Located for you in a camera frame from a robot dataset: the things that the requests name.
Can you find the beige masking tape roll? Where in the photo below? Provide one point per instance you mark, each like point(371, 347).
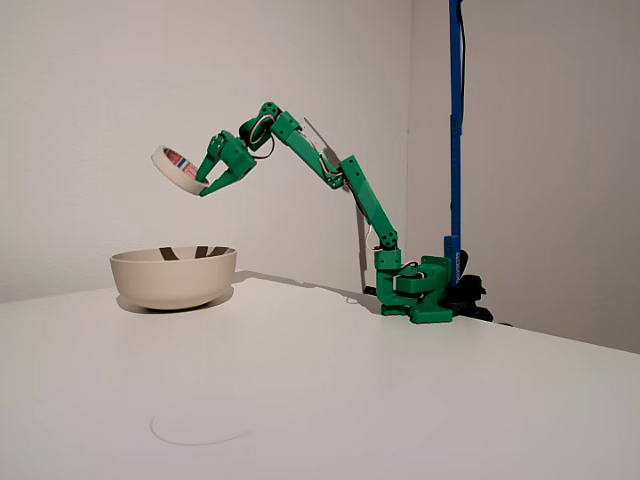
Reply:
point(165, 165)

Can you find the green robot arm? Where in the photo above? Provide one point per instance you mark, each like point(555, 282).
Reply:
point(370, 200)

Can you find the beige round bowl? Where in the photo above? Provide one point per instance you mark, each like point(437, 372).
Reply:
point(170, 280)

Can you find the small black base clamp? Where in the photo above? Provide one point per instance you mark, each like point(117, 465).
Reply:
point(372, 290)

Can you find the blue camera pole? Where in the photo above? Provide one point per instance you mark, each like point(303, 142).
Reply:
point(455, 100)

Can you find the black camera pole clamp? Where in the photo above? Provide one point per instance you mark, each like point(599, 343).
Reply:
point(470, 292)

